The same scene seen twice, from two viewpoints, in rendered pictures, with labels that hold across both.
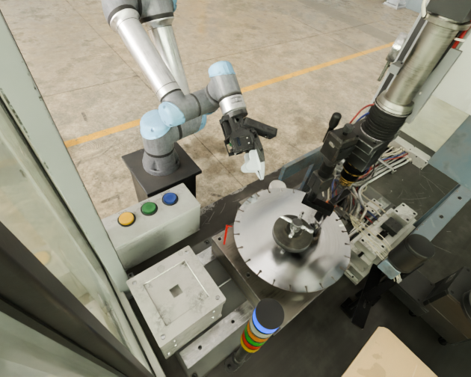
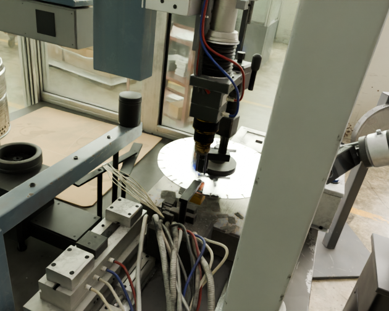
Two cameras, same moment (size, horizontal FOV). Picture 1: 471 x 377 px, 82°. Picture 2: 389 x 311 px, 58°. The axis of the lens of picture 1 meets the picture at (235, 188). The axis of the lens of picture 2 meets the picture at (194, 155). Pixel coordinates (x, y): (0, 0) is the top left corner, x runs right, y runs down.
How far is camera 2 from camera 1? 1.33 m
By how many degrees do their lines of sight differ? 99
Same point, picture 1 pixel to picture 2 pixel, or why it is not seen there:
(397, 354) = (75, 194)
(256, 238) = (239, 153)
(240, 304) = not seen: hidden behind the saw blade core
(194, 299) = (245, 140)
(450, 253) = not seen: outside the picture
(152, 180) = not seen: outside the picture
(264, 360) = not seen: hidden behind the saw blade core
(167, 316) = (250, 134)
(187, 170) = not seen: outside the picture
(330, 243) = (179, 164)
